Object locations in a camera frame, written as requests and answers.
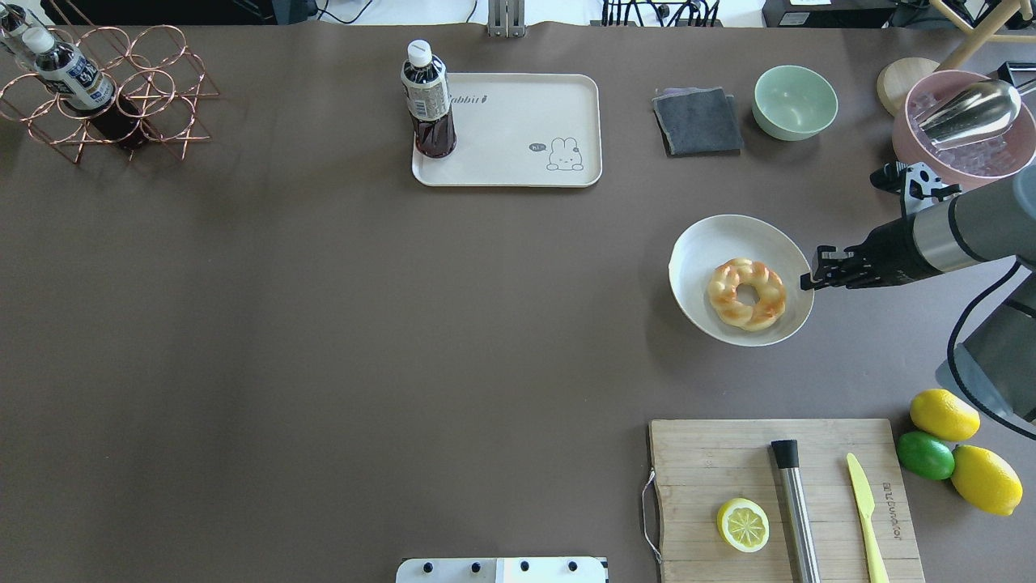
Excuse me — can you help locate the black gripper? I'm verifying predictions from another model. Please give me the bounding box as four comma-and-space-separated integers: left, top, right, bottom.
800, 218, 920, 291

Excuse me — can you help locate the glazed braided donut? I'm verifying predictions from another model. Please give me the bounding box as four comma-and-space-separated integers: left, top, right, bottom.
707, 257, 788, 332

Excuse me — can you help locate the white round plate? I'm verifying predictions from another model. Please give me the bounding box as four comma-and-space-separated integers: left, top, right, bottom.
669, 215, 813, 347

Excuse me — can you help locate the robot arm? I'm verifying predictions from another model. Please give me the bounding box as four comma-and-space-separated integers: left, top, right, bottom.
800, 167, 1035, 439

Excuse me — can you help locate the beige rabbit tray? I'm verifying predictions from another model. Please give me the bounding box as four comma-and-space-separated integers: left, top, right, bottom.
411, 71, 603, 188

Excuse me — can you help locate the red tea bottle on tray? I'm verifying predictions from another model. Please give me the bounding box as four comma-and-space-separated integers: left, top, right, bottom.
401, 38, 456, 159

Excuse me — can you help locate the green ceramic bowl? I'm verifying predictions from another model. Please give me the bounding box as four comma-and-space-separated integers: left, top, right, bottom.
752, 64, 839, 143

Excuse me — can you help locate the pink bowl with ice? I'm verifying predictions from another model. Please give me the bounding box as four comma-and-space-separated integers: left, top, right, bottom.
892, 70, 1035, 191

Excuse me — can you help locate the yellow lemon far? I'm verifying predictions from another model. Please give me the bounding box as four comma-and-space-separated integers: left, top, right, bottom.
909, 388, 981, 442

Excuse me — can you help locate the yellow lemon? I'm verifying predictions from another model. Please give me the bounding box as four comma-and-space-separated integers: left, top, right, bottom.
909, 388, 981, 442
950, 445, 1024, 517

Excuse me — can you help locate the steel black-tipped rod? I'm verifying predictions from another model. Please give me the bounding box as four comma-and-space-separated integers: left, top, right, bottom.
771, 439, 822, 582

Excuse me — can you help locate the wooden mug tree stand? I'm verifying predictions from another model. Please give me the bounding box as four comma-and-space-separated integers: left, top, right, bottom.
877, 1, 1034, 116

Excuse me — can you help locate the grey folded cloth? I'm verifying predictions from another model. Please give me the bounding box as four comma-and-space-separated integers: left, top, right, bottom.
652, 87, 744, 156

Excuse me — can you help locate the green lime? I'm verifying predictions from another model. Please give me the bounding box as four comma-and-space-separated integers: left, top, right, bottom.
896, 431, 956, 480

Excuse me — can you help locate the metal scoop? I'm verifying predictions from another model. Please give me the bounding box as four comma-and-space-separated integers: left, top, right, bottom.
919, 79, 1021, 151

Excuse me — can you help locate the yellow plastic knife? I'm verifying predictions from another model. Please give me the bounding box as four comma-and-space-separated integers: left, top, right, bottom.
845, 453, 890, 582

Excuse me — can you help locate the wooden cutting board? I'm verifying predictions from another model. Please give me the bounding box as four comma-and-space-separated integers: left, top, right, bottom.
648, 419, 925, 582

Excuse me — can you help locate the yellow lemon near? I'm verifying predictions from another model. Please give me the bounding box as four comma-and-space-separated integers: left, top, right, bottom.
950, 445, 1024, 517

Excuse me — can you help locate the half lemon slice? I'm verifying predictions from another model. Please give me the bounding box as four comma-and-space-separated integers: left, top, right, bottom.
715, 497, 770, 553

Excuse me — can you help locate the tea bottle in rack front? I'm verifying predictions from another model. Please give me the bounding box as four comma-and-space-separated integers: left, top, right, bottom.
21, 27, 149, 151

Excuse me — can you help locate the tea bottle in rack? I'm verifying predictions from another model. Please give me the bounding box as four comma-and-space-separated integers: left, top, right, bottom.
1, 3, 33, 70
21, 27, 149, 151

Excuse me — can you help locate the tea bottle in rack rear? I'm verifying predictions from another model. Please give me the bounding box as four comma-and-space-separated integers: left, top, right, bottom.
1, 3, 33, 70

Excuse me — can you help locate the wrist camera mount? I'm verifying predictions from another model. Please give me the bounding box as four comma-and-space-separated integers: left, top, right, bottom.
869, 161, 962, 215

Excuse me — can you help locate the white camera mast with base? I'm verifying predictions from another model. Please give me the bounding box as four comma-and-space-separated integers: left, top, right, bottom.
395, 555, 609, 582

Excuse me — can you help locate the copper wire bottle rack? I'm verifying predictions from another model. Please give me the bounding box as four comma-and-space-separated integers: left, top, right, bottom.
2, 23, 221, 164

